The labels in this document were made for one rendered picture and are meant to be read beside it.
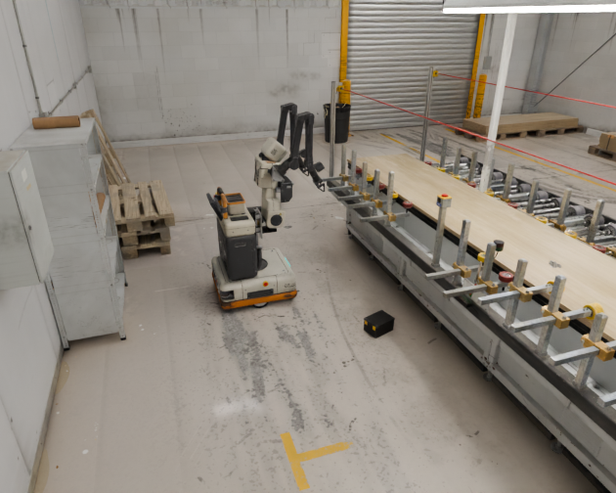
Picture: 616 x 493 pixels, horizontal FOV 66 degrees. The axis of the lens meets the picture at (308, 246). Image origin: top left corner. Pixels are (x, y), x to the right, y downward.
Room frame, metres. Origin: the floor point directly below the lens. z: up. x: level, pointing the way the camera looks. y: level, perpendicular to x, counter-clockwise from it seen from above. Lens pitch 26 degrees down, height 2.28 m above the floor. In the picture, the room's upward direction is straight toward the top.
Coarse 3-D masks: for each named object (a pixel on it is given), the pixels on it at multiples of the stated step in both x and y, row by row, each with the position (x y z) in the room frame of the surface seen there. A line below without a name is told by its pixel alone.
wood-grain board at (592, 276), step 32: (384, 160) 4.90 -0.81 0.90; (416, 160) 4.90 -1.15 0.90; (416, 192) 3.91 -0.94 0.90; (448, 192) 3.91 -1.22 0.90; (480, 192) 3.91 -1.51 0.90; (448, 224) 3.20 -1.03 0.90; (480, 224) 3.20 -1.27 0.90; (512, 224) 3.20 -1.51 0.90; (544, 224) 3.20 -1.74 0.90; (512, 256) 2.68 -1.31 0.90; (544, 256) 2.68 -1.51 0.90; (576, 256) 2.68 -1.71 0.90; (608, 256) 2.68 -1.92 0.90; (576, 288) 2.29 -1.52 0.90; (608, 288) 2.29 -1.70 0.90; (608, 320) 1.98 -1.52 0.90
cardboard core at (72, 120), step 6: (36, 120) 3.39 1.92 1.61; (42, 120) 3.41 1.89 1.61; (48, 120) 3.42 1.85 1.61; (54, 120) 3.43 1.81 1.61; (60, 120) 3.44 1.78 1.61; (66, 120) 3.45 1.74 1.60; (72, 120) 3.46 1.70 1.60; (78, 120) 3.54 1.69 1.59; (36, 126) 3.39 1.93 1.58; (42, 126) 3.40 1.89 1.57; (48, 126) 3.41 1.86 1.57; (54, 126) 3.43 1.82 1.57; (60, 126) 3.44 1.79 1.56; (66, 126) 3.46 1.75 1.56; (72, 126) 3.47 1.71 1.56; (78, 126) 3.49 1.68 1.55
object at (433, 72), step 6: (432, 72) 5.21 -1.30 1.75; (432, 78) 5.21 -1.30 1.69; (426, 96) 5.22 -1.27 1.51; (426, 102) 5.22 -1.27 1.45; (426, 108) 5.20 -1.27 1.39; (426, 114) 5.20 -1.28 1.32; (426, 120) 5.20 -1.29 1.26; (426, 126) 5.21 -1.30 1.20; (426, 132) 5.21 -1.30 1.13; (420, 150) 5.23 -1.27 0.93; (420, 156) 5.22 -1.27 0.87
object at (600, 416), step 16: (336, 192) 4.62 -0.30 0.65; (368, 208) 4.02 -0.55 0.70; (384, 224) 3.63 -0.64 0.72; (400, 240) 3.35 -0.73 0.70; (416, 256) 3.10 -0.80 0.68; (432, 272) 2.88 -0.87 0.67; (448, 288) 2.69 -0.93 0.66; (480, 320) 2.36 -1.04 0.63; (496, 320) 2.26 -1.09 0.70; (512, 336) 2.11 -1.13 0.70; (528, 352) 1.99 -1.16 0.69; (544, 352) 1.95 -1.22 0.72; (544, 368) 1.88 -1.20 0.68; (560, 368) 1.85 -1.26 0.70; (560, 384) 1.77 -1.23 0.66; (576, 384) 1.72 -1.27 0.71; (576, 400) 1.68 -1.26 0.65; (592, 400) 1.63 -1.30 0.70; (592, 416) 1.59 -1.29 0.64; (608, 416) 1.54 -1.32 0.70; (608, 432) 1.50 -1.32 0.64
